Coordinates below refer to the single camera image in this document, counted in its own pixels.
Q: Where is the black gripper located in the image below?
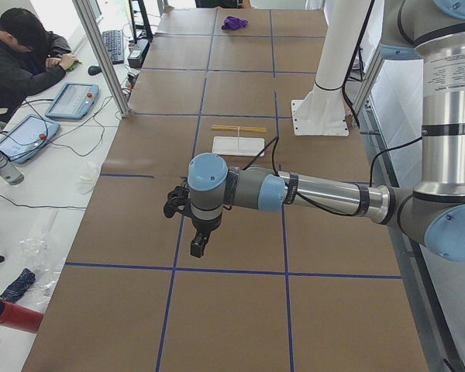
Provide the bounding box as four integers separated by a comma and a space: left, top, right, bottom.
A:
190, 215, 222, 257

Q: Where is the purple towel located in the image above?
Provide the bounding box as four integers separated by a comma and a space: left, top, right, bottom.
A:
221, 15, 249, 31

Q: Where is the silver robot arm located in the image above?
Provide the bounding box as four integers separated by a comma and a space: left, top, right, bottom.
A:
184, 1, 465, 262

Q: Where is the white towel rack with wooden bars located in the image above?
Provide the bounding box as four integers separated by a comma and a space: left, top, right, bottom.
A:
211, 125, 267, 157

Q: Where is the clear plastic wrap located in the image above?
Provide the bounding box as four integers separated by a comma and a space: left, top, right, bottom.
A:
19, 209, 67, 312

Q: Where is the far blue teach pendant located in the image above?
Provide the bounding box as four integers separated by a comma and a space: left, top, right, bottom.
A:
45, 82, 100, 120

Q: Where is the blue teach pendant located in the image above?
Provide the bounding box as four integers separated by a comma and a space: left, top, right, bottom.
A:
0, 115, 60, 164
45, 82, 100, 120

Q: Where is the folded dark blue umbrella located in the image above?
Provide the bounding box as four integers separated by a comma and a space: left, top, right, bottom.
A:
0, 268, 36, 303

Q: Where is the red cylinder tube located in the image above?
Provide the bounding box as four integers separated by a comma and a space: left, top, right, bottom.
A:
0, 299, 43, 333

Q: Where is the black computer mouse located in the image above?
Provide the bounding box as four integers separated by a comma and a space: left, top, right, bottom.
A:
88, 65, 102, 76

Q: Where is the near blue teach pendant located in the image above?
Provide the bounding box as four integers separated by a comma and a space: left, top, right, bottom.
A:
0, 115, 60, 164

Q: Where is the grey water bottle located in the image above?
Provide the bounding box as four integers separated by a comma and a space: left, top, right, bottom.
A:
0, 152, 24, 185

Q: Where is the black keyboard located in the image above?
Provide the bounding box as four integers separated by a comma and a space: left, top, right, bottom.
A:
102, 29, 125, 64

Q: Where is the seated person in black jacket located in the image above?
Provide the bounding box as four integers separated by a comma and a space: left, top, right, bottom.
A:
0, 8, 78, 122

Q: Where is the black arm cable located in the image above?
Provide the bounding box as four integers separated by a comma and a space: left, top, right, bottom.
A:
241, 91, 425, 218

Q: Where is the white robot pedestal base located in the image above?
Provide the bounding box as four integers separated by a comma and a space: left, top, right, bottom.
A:
291, 0, 373, 136

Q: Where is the aluminium frame post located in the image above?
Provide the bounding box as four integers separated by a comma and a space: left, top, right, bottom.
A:
72, 0, 129, 118

